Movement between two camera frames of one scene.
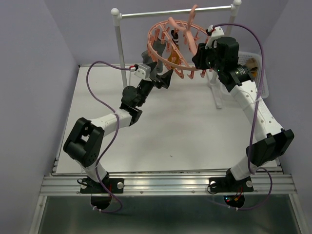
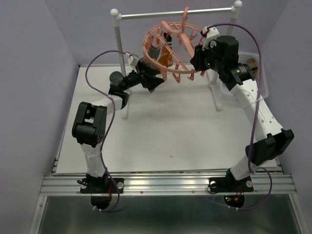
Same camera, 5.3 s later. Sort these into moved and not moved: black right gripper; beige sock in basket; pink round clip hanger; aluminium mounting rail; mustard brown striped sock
Moved: pink round clip hanger; mustard brown striped sock
Not moved: black right gripper; aluminium mounting rail; beige sock in basket
